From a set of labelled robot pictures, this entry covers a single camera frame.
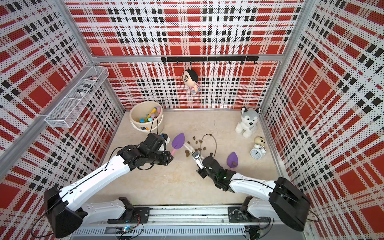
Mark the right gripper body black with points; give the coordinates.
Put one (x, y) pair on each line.
(203, 173)

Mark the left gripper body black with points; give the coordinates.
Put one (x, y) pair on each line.
(159, 158)

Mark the purple pointed trowel pink handle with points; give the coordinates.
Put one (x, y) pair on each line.
(177, 143)

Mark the green white scrub brush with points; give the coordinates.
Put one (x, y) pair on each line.
(189, 147)

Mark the green pointed trowel yellow handle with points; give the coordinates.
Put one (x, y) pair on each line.
(153, 111)

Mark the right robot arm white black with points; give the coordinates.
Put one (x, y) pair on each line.
(278, 199)

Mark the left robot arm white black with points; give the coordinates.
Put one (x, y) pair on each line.
(68, 209)

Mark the purple pointed trowel rightmost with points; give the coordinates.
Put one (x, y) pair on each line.
(232, 160)

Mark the cream plastic bucket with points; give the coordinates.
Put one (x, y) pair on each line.
(140, 111)

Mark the skull alarm clock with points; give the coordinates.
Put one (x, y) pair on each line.
(259, 150)

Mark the husky plush toy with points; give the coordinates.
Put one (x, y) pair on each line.
(248, 123)

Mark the cartoon boy plush doll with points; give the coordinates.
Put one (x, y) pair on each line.
(190, 79)

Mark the can on shelf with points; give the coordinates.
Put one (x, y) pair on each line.
(87, 85)

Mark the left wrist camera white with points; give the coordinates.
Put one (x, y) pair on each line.
(166, 142)

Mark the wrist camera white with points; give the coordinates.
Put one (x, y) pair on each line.
(198, 159)
(166, 142)

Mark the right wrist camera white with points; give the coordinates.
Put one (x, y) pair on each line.
(198, 159)

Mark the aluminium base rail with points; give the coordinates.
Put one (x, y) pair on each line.
(193, 222)

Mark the clear wall shelf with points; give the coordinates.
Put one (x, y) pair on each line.
(68, 110)

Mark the black hook rail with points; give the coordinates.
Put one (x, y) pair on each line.
(210, 59)

